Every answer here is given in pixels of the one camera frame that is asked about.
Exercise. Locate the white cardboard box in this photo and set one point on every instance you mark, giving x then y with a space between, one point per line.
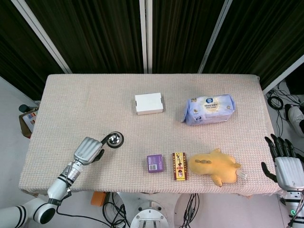
149 104

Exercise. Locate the purple wrapped soap box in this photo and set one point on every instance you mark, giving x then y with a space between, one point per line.
155 163

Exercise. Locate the white partition frame post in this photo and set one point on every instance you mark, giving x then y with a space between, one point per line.
215 35
145 35
42 35
282 74

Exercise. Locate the light blue tissue pack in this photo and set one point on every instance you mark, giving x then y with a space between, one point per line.
209 109

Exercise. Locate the orange box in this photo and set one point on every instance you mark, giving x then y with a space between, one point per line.
97 198

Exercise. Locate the yellow red printed box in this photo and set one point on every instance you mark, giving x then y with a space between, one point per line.
180 166

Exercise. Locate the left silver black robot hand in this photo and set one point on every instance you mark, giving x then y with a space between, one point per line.
88 149

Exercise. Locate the brown cardboard box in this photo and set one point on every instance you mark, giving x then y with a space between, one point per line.
27 126

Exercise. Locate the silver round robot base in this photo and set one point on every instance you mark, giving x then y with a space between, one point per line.
149 219

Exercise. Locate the dark partition screen panel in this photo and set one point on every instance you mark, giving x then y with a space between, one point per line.
261 31
185 33
95 33
14 47

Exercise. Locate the white shoe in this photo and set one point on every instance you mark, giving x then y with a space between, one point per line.
296 120

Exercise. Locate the yellow plush toy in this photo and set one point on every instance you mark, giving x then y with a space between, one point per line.
213 166

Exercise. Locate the beige waffle tablecloth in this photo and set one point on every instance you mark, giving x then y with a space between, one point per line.
83 107

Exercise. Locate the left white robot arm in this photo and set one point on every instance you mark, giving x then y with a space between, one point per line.
58 190

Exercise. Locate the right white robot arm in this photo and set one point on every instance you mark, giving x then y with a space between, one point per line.
294 204

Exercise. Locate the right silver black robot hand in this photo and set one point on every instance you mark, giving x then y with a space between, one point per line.
288 171

